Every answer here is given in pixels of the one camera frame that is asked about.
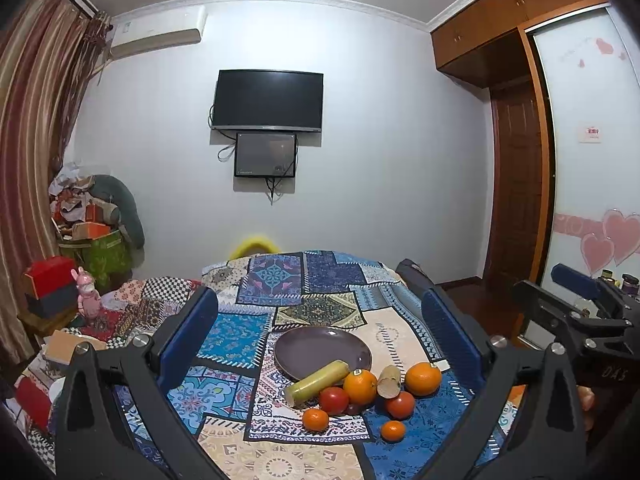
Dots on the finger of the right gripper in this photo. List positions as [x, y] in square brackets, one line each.
[574, 281]

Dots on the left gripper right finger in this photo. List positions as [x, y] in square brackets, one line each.
[547, 439]

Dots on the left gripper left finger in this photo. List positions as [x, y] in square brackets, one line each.
[92, 437]

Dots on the red tomato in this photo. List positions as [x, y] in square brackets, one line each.
[333, 400]
[401, 406]

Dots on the small tangerine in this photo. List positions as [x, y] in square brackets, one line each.
[315, 420]
[393, 431]

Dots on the large orange with sticker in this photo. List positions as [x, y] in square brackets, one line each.
[361, 386]

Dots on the pink rabbit figurine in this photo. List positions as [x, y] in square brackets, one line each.
[89, 301]

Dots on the green storage box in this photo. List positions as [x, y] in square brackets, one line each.
[106, 258]

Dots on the brown wooden door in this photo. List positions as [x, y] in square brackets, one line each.
[518, 182]

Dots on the red box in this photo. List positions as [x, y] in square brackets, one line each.
[46, 276]

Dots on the dark purple plum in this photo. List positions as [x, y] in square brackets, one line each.
[353, 409]

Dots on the dark purple plate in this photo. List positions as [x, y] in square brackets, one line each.
[301, 351]

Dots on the yellow chair back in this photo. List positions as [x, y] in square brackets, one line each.
[254, 245]

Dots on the grey green plush pillow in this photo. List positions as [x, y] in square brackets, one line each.
[113, 191]

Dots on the white sliding wardrobe door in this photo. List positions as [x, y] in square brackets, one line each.
[590, 65]

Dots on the wooden wardrobe cabinet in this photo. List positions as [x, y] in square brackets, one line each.
[481, 44]

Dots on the white air conditioner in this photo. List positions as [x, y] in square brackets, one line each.
[167, 29]

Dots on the striped brown curtain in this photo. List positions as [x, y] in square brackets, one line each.
[48, 53]

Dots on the small black wall monitor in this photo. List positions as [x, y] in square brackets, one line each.
[265, 155]

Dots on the black wall television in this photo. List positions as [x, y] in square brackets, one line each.
[277, 100]

